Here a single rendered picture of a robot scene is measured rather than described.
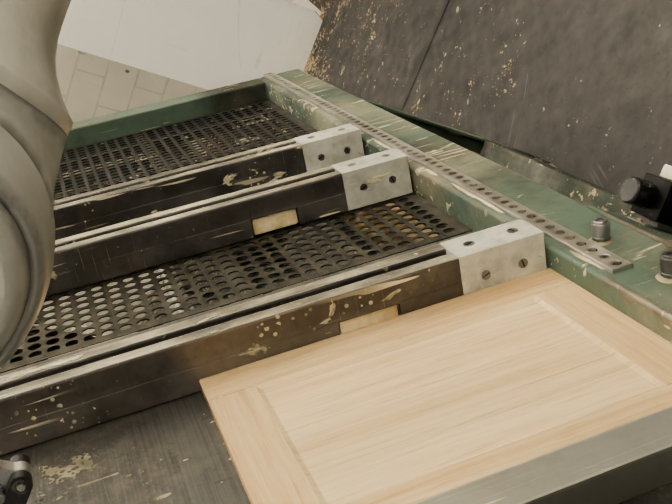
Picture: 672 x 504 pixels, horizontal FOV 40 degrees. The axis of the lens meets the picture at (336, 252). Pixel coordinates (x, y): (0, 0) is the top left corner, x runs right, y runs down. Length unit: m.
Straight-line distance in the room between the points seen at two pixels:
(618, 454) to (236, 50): 4.28
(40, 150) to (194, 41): 4.63
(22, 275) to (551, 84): 2.78
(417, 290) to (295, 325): 0.17
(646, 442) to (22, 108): 0.69
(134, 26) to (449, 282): 3.83
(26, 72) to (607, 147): 2.44
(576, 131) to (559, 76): 0.23
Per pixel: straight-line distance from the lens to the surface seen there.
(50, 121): 0.32
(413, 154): 1.69
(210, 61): 4.97
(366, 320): 1.17
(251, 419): 1.03
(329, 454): 0.95
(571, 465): 0.86
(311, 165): 1.82
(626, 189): 1.34
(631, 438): 0.89
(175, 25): 4.90
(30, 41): 0.32
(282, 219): 1.58
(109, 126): 2.50
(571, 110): 2.87
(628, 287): 1.13
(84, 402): 1.12
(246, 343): 1.13
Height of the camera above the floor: 1.64
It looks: 24 degrees down
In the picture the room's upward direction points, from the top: 76 degrees counter-clockwise
